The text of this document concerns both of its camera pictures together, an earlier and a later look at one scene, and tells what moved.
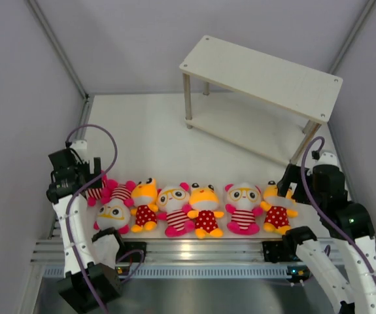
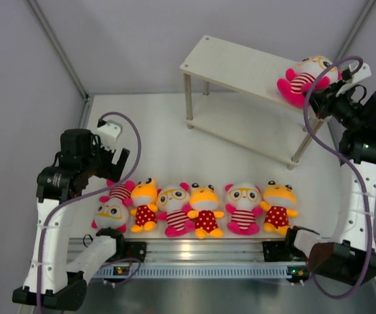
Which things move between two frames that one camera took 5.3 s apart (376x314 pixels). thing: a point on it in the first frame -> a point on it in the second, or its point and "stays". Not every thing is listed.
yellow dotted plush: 144,197 stays
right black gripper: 292,174 -> 323,100
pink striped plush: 244,199 stays
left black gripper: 85,166 -> 111,171
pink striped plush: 105,193 -> 297,84
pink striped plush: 172,201 stays
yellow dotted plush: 277,216 stays
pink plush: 114,211 stays
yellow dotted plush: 205,201 stays
